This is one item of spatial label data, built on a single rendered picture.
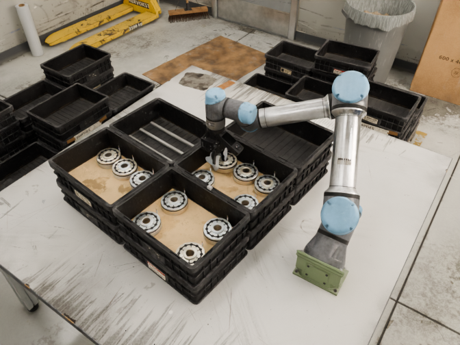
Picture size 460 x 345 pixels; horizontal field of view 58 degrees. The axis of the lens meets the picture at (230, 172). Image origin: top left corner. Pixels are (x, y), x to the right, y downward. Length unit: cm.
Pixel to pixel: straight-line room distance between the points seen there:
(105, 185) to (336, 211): 93
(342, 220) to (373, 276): 37
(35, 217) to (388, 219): 147
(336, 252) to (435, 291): 118
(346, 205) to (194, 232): 55
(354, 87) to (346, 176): 29
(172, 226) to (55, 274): 47
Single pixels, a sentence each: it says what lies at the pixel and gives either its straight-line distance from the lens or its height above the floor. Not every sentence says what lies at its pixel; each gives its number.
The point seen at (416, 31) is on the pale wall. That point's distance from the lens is 429.
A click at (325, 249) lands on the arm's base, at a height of 86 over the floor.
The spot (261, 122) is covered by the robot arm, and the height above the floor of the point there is 107.
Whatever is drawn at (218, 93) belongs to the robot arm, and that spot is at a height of 120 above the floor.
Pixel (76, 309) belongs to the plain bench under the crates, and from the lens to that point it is 160.
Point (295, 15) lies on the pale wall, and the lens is 463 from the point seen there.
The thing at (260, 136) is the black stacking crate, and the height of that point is 83.
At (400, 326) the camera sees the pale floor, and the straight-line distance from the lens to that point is 243.
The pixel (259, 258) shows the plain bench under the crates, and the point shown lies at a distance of 163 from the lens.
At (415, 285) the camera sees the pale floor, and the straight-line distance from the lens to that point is 260.
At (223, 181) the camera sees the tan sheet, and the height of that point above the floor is 83.
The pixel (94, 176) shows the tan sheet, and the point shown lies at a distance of 182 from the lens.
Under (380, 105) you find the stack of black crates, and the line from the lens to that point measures 292.
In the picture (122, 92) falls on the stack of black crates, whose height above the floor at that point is 38.
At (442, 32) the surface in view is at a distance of 404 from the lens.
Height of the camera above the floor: 203
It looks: 43 degrees down
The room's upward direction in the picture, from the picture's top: straight up
